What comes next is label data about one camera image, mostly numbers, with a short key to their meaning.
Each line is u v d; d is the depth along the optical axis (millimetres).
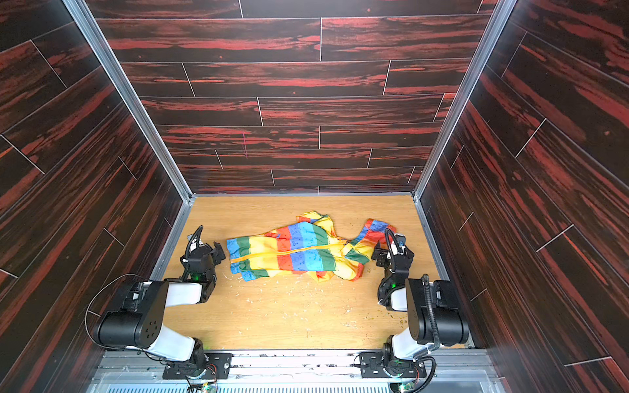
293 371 736
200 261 704
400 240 764
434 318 415
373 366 732
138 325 443
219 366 736
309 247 957
